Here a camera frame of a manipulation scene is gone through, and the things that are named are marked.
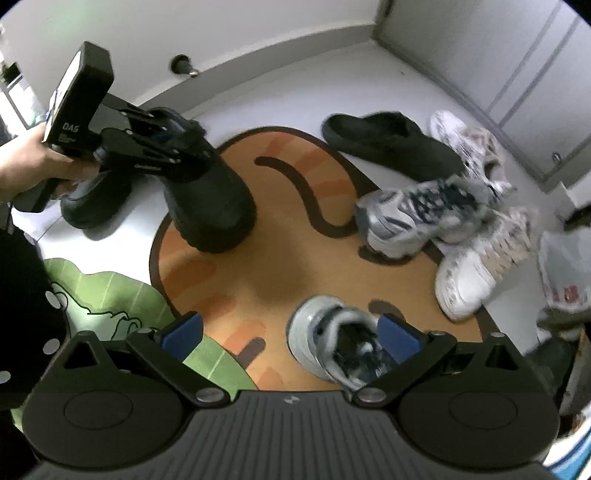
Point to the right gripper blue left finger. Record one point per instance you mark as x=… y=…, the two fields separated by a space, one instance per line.
x=163 y=352

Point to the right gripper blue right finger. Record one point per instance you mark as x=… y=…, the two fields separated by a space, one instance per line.
x=416 y=355

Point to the grey sneaker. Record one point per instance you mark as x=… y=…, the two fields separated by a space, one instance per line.
x=337 y=343
x=399 y=223

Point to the black chunky clog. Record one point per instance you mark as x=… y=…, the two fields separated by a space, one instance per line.
x=209 y=203
x=95 y=202

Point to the person left hand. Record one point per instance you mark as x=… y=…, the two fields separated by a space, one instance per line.
x=26 y=162

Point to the green leaf mat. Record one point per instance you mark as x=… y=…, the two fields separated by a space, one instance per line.
x=113 y=305

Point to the white sneaker with beige laces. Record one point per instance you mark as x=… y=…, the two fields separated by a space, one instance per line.
x=468 y=276

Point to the orange cat-shaped floor mat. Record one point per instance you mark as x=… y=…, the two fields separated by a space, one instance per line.
x=304 y=244

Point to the white plastic bag red print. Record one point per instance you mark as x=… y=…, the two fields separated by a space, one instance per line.
x=565 y=268

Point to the white patterned sneaker far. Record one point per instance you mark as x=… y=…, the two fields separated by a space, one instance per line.
x=478 y=148

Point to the black slipper near door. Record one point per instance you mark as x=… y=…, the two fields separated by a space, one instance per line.
x=392 y=140

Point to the grey door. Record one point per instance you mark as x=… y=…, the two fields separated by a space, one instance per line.
x=521 y=67

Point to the wall door stopper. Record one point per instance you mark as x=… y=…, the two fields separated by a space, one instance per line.
x=181 y=65

